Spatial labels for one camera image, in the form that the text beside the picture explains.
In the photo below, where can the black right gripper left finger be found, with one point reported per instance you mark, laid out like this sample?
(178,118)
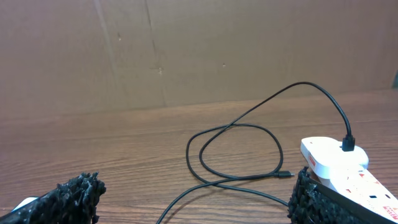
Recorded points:
(73,202)

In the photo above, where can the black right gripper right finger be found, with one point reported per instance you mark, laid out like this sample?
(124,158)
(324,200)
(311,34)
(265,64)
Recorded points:
(313,203)

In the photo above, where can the white charger adapter plug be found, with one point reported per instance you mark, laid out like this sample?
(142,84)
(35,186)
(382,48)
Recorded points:
(325,155)

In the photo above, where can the white power strip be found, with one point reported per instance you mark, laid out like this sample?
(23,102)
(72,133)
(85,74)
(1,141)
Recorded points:
(360,186)

